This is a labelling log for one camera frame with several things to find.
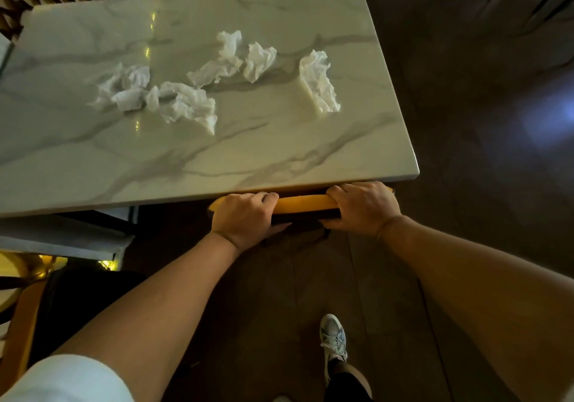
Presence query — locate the person's right hand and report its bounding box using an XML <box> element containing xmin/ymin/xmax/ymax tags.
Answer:
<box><xmin>319</xmin><ymin>181</ymin><xmax>403</xmax><ymax>239</ymax></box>

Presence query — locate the person's left hand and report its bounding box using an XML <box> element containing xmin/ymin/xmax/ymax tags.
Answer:
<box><xmin>210</xmin><ymin>192</ymin><xmax>292</xmax><ymax>255</ymax></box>

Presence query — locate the person's right forearm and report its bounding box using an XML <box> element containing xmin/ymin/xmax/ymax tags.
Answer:
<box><xmin>376</xmin><ymin>215</ymin><xmax>574</xmax><ymax>402</ymax></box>

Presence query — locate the person's left forearm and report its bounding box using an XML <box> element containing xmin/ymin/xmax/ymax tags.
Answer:
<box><xmin>53</xmin><ymin>231</ymin><xmax>243</xmax><ymax>402</ymax></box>

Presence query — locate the white sneaker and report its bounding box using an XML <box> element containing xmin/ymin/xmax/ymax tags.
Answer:
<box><xmin>319</xmin><ymin>314</ymin><xmax>349</xmax><ymax>387</ymax></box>

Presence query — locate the crumpled white tissue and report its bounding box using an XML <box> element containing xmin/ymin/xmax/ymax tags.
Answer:
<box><xmin>299</xmin><ymin>49</ymin><xmax>341</xmax><ymax>114</ymax></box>
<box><xmin>89</xmin><ymin>63</ymin><xmax>151</xmax><ymax>112</ymax></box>
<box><xmin>145</xmin><ymin>82</ymin><xmax>219</xmax><ymax>136</ymax></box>
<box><xmin>187</xmin><ymin>30</ymin><xmax>244</xmax><ymax>89</ymax></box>
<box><xmin>243</xmin><ymin>41</ymin><xmax>278</xmax><ymax>84</ymax></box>

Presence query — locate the black trouser leg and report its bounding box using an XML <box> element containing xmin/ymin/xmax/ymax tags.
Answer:
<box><xmin>324</xmin><ymin>360</ymin><xmax>374</xmax><ymax>402</ymax></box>

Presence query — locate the yellow chair with black seat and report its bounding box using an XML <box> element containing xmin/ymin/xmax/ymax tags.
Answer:
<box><xmin>0</xmin><ymin>254</ymin><xmax>146</xmax><ymax>395</ymax></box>

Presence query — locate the white shirt sleeve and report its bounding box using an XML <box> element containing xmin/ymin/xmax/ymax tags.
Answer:
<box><xmin>0</xmin><ymin>354</ymin><xmax>135</xmax><ymax>402</ymax></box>

